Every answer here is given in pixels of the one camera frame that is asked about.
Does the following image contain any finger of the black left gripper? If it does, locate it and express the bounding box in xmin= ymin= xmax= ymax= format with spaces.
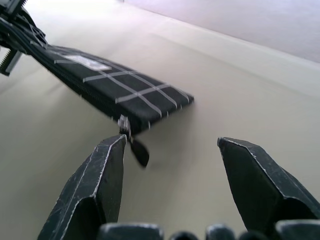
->
xmin=14 ymin=9 xmax=48 ymax=48
xmin=0 ymin=21 xmax=34 ymax=55

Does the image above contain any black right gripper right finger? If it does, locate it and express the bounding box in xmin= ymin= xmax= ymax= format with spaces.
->
xmin=216 ymin=136 xmax=320 ymax=233

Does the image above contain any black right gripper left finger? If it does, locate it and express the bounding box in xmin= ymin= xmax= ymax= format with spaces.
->
xmin=37 ymin=134 xmax=128 ymax=240

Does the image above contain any black grid pencil pouch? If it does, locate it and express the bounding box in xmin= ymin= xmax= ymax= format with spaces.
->
xmin=23 ymin=44 xmax=195 ymax=168

